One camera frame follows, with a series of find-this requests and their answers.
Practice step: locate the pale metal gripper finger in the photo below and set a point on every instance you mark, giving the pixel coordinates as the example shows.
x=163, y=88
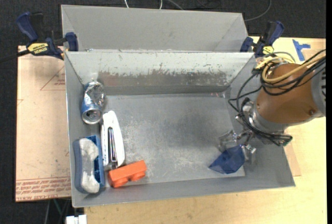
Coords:
x=228, y=138
x=251, y=153

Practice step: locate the crushed blue and silver can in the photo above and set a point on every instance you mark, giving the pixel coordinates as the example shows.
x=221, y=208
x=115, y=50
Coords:
x=93, y=103

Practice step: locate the white stapler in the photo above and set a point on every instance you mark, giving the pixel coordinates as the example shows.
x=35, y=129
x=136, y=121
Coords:
x=114, y=127

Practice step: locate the grey metal bin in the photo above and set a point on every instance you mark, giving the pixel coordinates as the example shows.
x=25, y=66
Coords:
x=166, y=124

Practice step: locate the brown cardboard board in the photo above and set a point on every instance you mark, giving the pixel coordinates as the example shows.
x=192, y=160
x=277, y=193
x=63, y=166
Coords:
x=41, y=127

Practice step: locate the orange toy brick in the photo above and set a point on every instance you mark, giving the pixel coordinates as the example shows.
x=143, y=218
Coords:
x=125, y=175

